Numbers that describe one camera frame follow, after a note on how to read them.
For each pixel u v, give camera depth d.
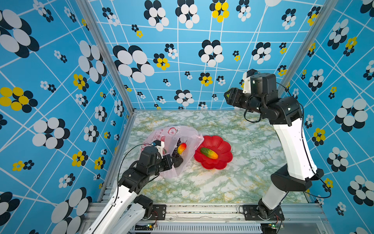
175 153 0.93
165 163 0.64
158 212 0.73
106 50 0.85
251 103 0.49
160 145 0.68
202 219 0.72
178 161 0.87
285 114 0.38
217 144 0.99
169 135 0.91
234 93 0.53
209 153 0.91
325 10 0.69
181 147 0.94
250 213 0.72
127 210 0.59
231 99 0.55
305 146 0.40
